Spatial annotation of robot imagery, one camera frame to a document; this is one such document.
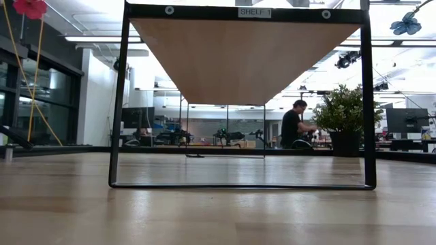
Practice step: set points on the blue artificial flower bunch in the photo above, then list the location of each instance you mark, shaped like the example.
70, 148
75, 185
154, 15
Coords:
405, 25

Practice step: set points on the red artificial flower bunch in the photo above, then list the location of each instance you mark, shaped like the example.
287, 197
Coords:
30, 7

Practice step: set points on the black background robot arm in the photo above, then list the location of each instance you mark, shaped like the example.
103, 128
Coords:
228, 135
259, 133
173, 136

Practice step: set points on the brown cardboard box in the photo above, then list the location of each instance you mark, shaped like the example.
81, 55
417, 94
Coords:
245, 143

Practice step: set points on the person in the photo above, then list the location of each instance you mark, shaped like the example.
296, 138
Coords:
291, 129

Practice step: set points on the black computer monitor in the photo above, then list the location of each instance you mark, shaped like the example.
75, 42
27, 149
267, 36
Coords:
407, 120
136, 117

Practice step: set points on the round black ceiling device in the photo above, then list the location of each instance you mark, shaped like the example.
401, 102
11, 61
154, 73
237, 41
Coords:
116, 64

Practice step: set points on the potted green plant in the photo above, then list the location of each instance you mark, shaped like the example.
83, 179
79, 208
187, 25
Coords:
342, 112

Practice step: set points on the black ceiling track light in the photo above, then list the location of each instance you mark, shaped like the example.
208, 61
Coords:
347, 59
381, 86

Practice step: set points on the fluorescent ceiling light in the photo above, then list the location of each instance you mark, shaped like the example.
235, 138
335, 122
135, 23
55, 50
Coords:
415, 43
92, 38

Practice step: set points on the black aluminium table frame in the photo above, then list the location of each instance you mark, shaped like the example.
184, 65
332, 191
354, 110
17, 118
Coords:
51, 149

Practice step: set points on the small grey post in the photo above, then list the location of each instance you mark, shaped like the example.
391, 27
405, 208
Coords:
8, 153

